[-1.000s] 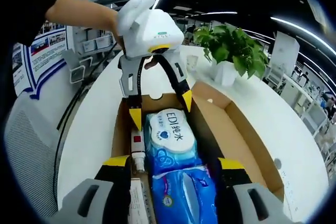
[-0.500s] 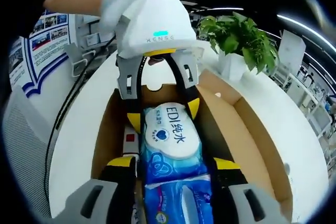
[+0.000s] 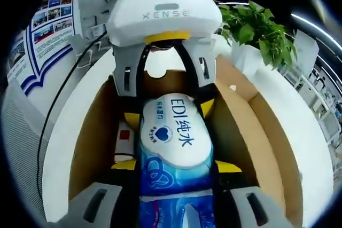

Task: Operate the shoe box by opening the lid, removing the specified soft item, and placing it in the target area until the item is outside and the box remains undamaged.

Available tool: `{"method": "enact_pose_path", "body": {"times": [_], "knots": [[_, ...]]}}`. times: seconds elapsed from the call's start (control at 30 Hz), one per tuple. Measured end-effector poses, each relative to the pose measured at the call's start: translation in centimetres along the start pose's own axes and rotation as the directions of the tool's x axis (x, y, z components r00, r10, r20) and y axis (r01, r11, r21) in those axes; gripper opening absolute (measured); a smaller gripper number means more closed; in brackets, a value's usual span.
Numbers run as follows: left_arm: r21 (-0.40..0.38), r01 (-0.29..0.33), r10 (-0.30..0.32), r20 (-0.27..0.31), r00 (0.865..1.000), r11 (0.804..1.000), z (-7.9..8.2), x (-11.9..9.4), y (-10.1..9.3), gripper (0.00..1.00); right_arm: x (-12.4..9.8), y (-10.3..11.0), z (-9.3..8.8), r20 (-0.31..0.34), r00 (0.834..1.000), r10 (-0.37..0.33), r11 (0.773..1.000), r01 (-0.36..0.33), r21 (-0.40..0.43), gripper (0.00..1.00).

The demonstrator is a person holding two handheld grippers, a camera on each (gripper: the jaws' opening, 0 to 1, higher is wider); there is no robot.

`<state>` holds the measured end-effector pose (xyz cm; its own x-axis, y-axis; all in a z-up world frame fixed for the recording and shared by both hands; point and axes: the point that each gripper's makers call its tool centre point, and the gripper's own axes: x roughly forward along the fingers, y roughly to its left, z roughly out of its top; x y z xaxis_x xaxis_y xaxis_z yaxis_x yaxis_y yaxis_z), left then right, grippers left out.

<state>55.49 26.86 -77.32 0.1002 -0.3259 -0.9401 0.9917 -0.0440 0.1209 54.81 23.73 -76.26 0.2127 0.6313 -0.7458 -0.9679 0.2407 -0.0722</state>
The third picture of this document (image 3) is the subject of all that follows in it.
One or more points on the white bottle with red square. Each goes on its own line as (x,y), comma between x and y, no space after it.
(124,142)

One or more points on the green plant in white pot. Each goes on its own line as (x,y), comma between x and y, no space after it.
(253,30)

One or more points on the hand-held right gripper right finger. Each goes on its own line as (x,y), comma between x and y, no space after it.
(240,198)

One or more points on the blue white wet wipes pack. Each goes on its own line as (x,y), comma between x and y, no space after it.
(173,137)

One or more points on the brown cardboard shoe box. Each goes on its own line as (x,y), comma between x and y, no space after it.
(240,132)

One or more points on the grey mesh office chair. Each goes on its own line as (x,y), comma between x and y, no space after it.
(21,132)

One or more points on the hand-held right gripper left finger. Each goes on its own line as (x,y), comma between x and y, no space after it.
(93,201)

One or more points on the blue white wall poster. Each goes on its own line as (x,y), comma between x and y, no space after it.
(45,30)

